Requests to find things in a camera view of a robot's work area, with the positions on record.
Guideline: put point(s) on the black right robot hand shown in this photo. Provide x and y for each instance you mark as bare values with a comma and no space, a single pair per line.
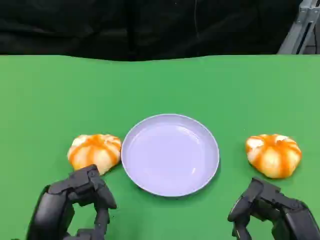
280,212

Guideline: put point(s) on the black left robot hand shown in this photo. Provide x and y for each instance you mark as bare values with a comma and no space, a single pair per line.
55,200

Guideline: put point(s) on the orange and white bread roll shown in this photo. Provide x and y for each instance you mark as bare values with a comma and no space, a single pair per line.
273,156
93,152

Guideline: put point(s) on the lilac plate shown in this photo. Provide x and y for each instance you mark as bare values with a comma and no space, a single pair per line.
170,155

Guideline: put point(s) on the green table cloth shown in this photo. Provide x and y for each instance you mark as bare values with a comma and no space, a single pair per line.
160,100

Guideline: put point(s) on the black backdrop curtain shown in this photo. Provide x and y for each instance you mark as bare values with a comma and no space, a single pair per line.
140,25

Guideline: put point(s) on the grey metal frame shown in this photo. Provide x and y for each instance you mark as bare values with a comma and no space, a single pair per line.
301,30

